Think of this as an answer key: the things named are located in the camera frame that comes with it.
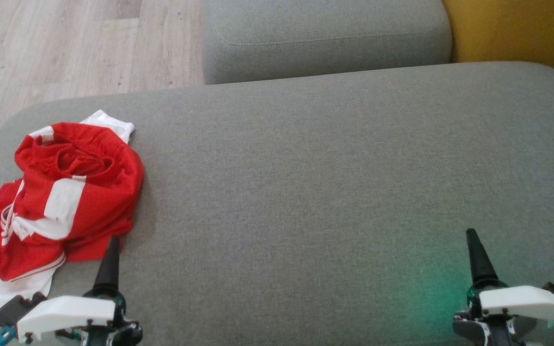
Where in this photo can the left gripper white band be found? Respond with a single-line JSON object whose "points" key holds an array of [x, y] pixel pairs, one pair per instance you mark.
{"points": [[65, 312]]}

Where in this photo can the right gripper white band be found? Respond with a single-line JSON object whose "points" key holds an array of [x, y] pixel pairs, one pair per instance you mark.
{"points": [[522, 300]]}

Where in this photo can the red mesh shorts white trim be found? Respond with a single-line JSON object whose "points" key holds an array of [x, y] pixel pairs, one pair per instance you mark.
{"points": [[104, 192]]}

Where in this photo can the large grey sofa seat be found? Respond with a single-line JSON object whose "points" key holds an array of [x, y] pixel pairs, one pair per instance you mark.
{"points": [[306, 192]]}

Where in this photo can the mustard yellow cushion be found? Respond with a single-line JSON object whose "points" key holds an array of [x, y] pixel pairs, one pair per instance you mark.
{"points": [[522, 33]]}

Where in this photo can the small grey sofa cushion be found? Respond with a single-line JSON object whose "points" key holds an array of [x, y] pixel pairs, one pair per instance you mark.
{"points": [[325, 38]]}

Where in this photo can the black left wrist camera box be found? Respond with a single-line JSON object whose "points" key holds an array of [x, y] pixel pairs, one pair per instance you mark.
{"points": [[17, 307]]}

